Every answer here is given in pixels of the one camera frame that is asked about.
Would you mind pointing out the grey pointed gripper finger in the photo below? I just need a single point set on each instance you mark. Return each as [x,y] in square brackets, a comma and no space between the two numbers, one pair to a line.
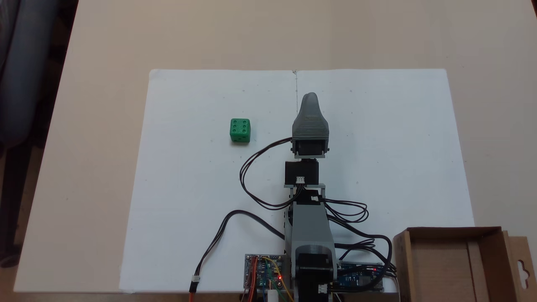
[310,107]

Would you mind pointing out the green dice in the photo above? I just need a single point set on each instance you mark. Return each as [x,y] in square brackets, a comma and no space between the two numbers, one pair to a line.
[240,130]

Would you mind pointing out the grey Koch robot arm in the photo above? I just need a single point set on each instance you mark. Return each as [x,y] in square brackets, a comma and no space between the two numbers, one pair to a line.
[308,226]

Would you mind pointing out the white paper sheet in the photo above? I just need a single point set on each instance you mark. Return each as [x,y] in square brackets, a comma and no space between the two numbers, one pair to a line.
[188,188]

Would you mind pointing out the grey motor controller board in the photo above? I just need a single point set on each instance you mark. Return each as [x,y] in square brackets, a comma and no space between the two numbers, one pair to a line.
[262,272]

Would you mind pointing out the blue power converter board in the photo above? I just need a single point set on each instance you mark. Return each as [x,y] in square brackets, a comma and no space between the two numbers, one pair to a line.
[356,279]

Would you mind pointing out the brown cardboard box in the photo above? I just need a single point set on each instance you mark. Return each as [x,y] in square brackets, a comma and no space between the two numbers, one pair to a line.
[436,268]

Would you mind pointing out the dark office chair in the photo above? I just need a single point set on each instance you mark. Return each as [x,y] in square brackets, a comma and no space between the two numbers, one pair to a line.
[25,84]

